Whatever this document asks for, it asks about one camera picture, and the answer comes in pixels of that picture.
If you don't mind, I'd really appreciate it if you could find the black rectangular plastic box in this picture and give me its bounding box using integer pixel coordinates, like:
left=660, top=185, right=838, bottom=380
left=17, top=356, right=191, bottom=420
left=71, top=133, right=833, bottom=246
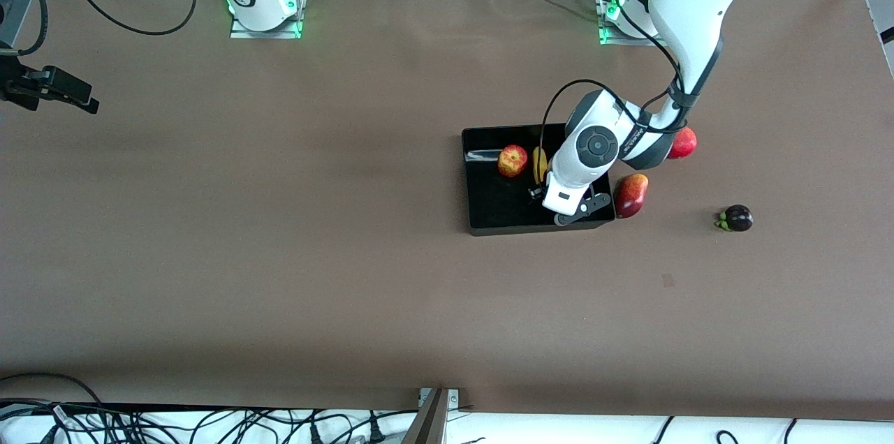
left=462, top=123, right=617, bottom=237

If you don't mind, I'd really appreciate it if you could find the red yellow apple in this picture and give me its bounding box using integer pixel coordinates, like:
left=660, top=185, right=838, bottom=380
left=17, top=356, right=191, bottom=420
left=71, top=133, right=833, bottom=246
left=498, top=145, right=529, bottom=179

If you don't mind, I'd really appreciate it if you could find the red mango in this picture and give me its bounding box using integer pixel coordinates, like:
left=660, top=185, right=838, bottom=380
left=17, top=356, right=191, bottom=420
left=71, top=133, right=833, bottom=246
left=613, top=173, right=650, bottom=219

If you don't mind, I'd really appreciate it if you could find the red pomegranate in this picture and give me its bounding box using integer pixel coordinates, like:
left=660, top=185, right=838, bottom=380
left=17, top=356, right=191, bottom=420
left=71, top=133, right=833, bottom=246
left=669, top=126, right=698, bottom=160

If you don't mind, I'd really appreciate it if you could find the dark purple mangosteen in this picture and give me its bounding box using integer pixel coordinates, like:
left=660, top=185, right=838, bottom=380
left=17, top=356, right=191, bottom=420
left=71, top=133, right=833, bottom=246
left=715, top=205, right=754, bottom=232

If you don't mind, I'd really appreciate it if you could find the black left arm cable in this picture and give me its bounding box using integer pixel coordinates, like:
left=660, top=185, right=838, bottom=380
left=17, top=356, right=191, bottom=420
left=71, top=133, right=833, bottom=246
left=539, top=0, right=689, bottom=172

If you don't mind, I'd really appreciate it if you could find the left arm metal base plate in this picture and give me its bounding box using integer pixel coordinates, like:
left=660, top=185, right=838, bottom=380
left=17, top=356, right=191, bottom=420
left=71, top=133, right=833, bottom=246
left=599, top=0, right=671, bottom=47

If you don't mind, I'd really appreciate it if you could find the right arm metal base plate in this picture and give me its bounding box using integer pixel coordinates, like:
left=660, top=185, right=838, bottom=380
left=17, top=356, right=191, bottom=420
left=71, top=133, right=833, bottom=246
left=230, top=0, right=303, bottom=40

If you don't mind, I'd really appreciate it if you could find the silver metal bracket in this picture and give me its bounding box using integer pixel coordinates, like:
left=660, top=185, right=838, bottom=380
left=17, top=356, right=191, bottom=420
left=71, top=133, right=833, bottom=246
left=418, top=388, right=460, bottom=408

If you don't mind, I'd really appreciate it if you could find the grey metal post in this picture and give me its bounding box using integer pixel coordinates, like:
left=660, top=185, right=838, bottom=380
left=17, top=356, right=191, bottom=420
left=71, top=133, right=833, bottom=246
left=402, top=388, right=451, bottom=444

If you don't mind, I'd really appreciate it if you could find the black looped floor cable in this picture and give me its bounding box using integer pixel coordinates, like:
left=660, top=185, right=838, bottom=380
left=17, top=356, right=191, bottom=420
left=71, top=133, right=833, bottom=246
left=0, top=373, right=105, bottom=413

